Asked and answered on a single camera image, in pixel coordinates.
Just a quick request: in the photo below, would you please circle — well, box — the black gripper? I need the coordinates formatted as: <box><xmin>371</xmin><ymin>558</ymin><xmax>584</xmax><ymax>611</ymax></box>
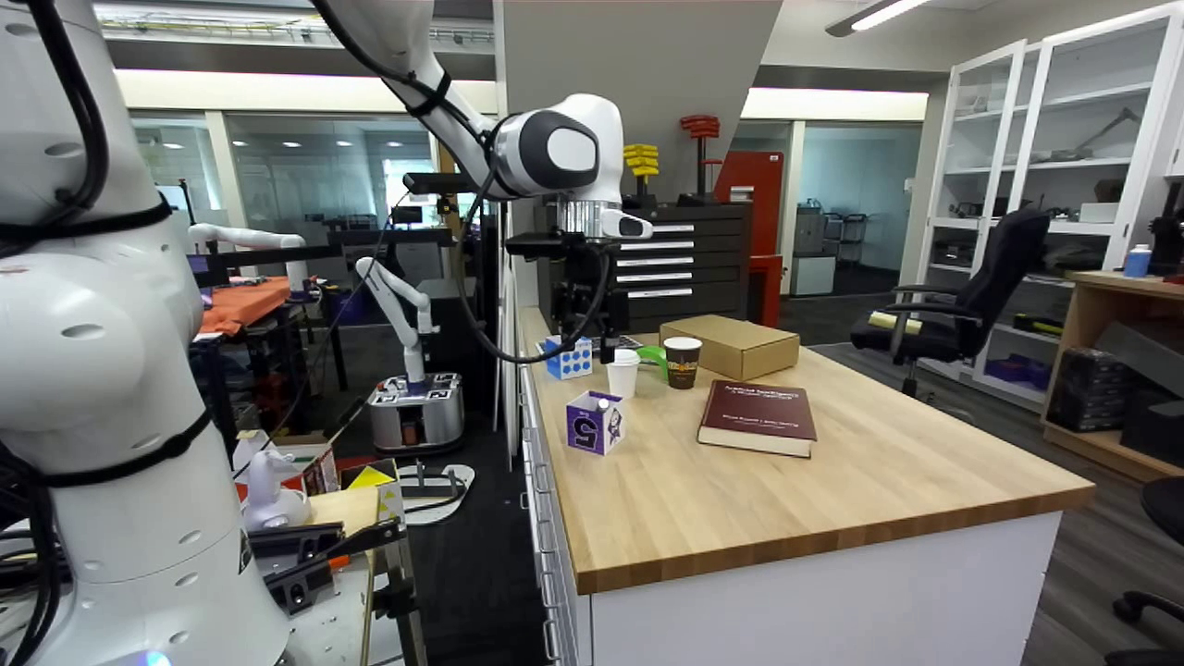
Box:
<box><xmin>547</xmin><ymin>250</ymin><xmax>617</xmax><ymax>366</ymax></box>

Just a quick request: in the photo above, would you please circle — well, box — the blue white dice box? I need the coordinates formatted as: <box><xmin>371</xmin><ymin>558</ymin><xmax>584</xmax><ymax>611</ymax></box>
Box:
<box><xmin>540</xmin><ymin>338</ymin><xmax>595</xmax><ymax>382</ymax></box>

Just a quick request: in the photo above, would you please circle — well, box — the purple white paper box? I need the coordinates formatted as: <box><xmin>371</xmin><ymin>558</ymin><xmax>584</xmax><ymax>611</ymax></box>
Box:
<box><xmin>564</xmin><ymin>387</ymin><xmax>630</xmax><ymax>459</ymax></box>

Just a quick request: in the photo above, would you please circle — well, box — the brown cardboard box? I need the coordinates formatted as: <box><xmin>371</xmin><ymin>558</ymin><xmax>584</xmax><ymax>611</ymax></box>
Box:
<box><xmin>660</xmin><ymin>311</ymin><xmax>802</xmax><ymax>386</ymax></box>

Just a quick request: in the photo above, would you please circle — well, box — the black shelf box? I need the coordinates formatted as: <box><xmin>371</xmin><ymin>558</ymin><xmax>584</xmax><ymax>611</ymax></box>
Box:
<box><xmin>1119</xmin><ymin>397</ymin><xmax>1184</xmax><ymax>469</ymax></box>
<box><xmin>1046</xmin><ymin>345</ymin><xmax>1134</xmax><ymax>438</ymax></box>

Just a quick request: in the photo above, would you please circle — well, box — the white lidded paper cup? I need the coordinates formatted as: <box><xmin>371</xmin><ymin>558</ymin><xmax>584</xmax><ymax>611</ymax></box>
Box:
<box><xmin>602</xmin><ymin>345</ymin><xmax>645</xmax><ymax>402</ymax></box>

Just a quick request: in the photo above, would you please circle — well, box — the brown paper cup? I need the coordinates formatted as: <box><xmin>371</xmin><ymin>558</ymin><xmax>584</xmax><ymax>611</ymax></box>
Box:
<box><xmin>660</xmin><ymin>332</ymin><xmax>706</xmax><ymax>392</ymax></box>

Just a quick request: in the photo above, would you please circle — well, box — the black tool chest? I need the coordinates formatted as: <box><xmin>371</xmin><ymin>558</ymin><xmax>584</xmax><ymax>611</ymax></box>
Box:
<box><xmin>540</xmin><ymin>199</ymin><xmax>756</xmax><ymax>332</ymax></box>

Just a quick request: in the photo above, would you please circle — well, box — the dark red hardcover book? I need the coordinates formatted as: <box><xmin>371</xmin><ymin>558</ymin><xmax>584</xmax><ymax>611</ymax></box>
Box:
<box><xmin>695</xmin><ymin>376</ymin><xmax>823</xmax><ymax>463</ymax></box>

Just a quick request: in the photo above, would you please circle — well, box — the red cabinet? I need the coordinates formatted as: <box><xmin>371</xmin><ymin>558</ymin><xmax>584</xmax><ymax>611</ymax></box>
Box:
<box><xmin>714</xmin><ymin>149</ymin><xmax>787</xmax><ymax>328</ymax></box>

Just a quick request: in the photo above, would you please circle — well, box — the white black striped object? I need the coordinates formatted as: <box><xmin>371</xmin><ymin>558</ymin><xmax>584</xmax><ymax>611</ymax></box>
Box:
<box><xmin>394</xmin><ymin>459</ymin><xmax>482</xmax><ymax>530</ymax></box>

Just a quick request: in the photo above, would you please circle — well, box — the red stand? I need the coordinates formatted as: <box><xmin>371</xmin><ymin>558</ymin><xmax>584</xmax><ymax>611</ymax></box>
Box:
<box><xmin>676</xmin><ymin>111</ymin><xmax>724</xmax><ymax>209</ymax></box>

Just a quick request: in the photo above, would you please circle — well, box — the yellow block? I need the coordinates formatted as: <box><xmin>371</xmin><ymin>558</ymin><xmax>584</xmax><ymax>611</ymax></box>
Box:
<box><xmin>344</xmin><ymin>463</ymin><xmax>400</xmax><ymax>495</ymax></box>

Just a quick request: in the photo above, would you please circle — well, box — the orange cloth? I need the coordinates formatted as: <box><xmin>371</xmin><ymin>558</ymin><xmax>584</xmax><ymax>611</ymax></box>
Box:
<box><xmin>195</xmin><ymin>271</ymin><xmax>295</xmax><ymax>339</ymax></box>

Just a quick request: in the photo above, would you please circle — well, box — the black bar clamp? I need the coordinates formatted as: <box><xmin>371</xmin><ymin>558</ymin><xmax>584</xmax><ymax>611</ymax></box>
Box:
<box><xmin>244</xmin><ymin>513</ymin><xmax>411</xmax><ymax>611</ymax></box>

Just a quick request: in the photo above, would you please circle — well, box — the white plastic bottle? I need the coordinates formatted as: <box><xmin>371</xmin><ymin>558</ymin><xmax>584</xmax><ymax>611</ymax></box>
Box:
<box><xmin>230</xmin><ymin>427</ymin><xmax>316</xmax><ymax>533</ymax></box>

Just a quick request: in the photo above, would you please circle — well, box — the black mesh office chair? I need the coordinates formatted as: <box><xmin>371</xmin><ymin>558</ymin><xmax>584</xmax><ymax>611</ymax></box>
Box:
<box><xmin>849</xmin><ymin>204</ymin><xmax>1060</xmax><ymax>398</ymax></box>

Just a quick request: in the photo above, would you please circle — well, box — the ceiling light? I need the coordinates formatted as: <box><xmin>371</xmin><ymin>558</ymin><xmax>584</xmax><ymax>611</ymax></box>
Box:
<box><xmin>825</xmin><ymin>0</ymin><xmax>934</xmax><ymax>38</ymax></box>

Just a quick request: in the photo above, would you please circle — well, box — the wooden workbench with shelves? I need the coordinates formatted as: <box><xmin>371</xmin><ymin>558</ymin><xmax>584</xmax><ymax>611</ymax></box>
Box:
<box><xmin>1040</xmin><ymin>265</ymin><xmax>1184</xmax><ymax>487</ymax></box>

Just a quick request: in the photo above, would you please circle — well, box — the white glass door cabinet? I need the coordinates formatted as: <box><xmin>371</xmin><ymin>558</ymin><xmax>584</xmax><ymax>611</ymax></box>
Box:
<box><xmin>921</xmin><ymin>0</ymin><xmax>1184</xmax><ymax>294</ymax></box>

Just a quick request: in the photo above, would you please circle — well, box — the grey black panel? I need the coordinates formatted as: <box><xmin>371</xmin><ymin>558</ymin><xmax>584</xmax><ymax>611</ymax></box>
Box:
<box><xmin>1093</xmin><ymin>317</ymin><xmax>1184</xmax><ymax>398</ymax></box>

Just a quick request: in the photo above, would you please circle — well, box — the black bench device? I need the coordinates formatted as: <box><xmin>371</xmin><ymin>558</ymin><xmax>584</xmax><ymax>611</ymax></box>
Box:
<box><xmin>1145</xmin><ymin>181</ymin><xmax>1184</xmax><ymax>279</ymax></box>

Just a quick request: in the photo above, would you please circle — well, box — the black swivel chair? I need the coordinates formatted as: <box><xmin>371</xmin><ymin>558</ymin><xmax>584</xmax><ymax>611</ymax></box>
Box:
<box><xmin>1103</xmin><ymin>477</ymin><xmax>1184</xmax><ymax>666</ymax></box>

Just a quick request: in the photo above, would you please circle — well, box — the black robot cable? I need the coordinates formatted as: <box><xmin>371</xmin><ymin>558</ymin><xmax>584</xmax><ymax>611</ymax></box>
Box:
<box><xmin>306</xmin><ymin>0</ymin><xmax>617</xmax><ymax>371</ymax></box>

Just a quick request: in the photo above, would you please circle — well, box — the black camera bar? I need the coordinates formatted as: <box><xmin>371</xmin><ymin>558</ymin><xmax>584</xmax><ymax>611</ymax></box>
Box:
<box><xmin>402</xmin><ymin>169</ymin><xmax>487</xmax><ymax>199</ymax></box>

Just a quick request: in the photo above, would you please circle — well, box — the wooden robot mount table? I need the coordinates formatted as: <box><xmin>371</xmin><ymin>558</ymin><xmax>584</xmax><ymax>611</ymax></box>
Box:
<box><xmin>217</xmin><ymin>474</ymin><xmax>431</xmax><ymax>666</ymax></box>

